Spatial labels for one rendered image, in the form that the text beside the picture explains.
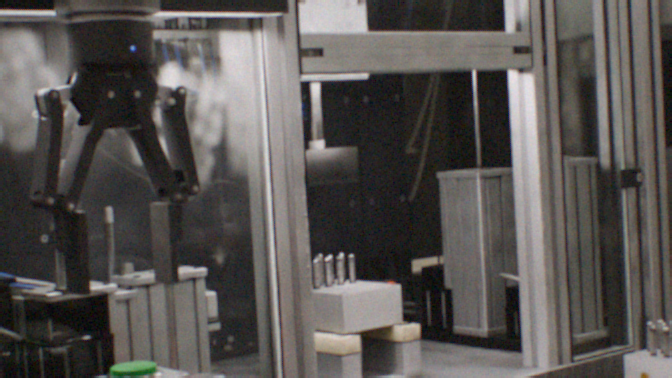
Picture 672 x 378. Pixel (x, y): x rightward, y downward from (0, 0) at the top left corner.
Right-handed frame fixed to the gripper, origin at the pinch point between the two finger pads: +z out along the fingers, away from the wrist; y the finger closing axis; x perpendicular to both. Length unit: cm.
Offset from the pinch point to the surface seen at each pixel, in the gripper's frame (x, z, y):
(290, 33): -10.4, -20.4, -27.6
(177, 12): -5.2, -21.7, -10.3
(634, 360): -1, 20, -71
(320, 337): -25, 15, -41
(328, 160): -28, -6, -46
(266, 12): -5.2, -21.9, -20.7
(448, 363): -24, 22, -62
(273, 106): -10.4, -12.7, -24.9
